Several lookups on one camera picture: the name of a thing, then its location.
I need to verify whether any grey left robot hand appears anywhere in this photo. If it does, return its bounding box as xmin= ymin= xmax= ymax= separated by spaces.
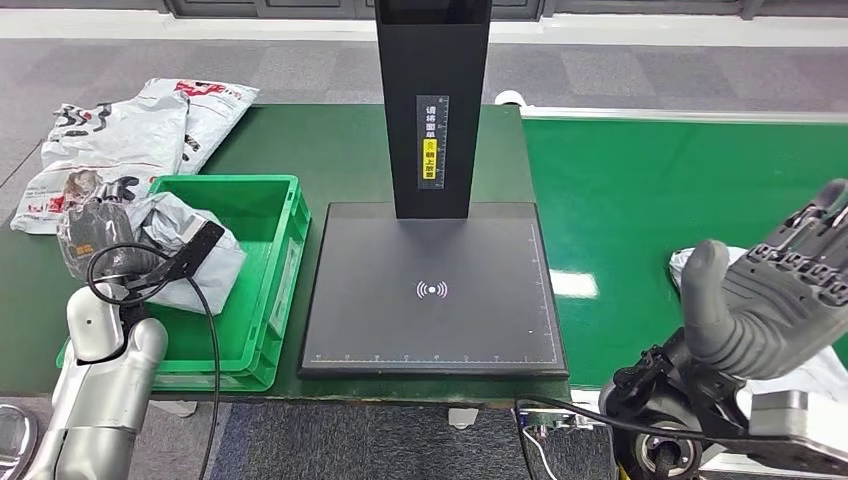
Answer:
xmin=58 ymin=175 xmax=160 ymax=280

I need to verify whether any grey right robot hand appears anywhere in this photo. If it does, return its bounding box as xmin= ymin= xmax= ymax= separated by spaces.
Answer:
xmin=680 ymin=178 xmax=848 ymax=382

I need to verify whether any grey parcel bag red logo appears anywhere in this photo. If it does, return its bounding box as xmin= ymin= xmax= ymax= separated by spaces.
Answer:
xmin=667 ymin=246 xmax=848 ymax=402

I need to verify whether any green conveyor belt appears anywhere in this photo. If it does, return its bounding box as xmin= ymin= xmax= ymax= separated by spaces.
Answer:
xmin=521 ymin=117 xmax=848 ymax=389

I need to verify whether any white bag with face print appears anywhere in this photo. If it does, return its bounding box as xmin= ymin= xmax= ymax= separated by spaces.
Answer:
xmin=9 ymin=89 xmax=191 ymax=236

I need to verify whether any green plastic crate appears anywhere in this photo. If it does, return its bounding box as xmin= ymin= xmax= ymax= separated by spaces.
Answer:
xmin=56 ymin=174 xmax=313 ymax=393

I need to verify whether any white bag with red print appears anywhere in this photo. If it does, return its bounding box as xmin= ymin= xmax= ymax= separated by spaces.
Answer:
xmin=142 ymin=78 xmax=261 ymax=177

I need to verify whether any shiny chrome robot part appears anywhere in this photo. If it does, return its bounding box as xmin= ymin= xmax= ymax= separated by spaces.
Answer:
xmin=0 ymin=404 xmax=40 ymax=480

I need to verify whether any black yellow column label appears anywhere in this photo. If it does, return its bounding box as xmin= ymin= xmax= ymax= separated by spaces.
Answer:
xmin=416 ymin=94 xmax=450 ymax=191

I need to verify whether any black scanner column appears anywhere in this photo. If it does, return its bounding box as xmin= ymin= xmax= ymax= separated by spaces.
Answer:
xmin=374 ymin=0 xmax=494 ymax=221

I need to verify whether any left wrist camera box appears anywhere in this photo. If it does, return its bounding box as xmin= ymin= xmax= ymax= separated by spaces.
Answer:
xmin=125 ymin=220 xmax=227 ymax=293

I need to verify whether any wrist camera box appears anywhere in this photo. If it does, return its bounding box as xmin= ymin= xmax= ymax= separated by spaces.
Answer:
xmin=718 ymin=389 xmax=848 ymax=478
xmin=125 ymin=220 xmax=227 ymax=293

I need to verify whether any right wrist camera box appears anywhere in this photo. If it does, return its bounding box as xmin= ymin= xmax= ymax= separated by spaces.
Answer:
xmin=718 ymin=389 xmax=848 ymax=478

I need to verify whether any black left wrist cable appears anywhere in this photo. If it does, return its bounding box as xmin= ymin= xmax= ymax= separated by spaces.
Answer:
xmin=86 ymin=241 xmax=222 ymax=480

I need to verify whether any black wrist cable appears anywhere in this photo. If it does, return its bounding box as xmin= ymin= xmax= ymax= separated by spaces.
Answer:
xmin=86 ymin=241 xmax=222 ymax=480
xmin=515 ymin=396 xmax=730 ymax=480

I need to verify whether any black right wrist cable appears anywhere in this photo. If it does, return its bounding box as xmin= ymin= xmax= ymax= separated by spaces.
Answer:
xmin=515 ymin=396 xmax=730 ymax=480

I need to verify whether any aluminium conveyor frame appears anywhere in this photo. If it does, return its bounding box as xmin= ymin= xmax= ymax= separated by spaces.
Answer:
xmin=513 ymin=105 xmax=848 ymax=480

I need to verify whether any white loose wire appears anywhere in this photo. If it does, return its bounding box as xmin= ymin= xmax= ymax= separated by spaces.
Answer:
xmin=523 ymin=427 xmax=554 ymax=480

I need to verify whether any dark glass partition frame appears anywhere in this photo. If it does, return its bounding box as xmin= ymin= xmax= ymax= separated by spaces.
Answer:
xmin=164 ymin=0 xmax=848 ymax=21

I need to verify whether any black scanner base plate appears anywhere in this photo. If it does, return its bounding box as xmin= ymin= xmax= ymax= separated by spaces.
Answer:
xmin=298 ymin=201 xmax=571 ymax=380

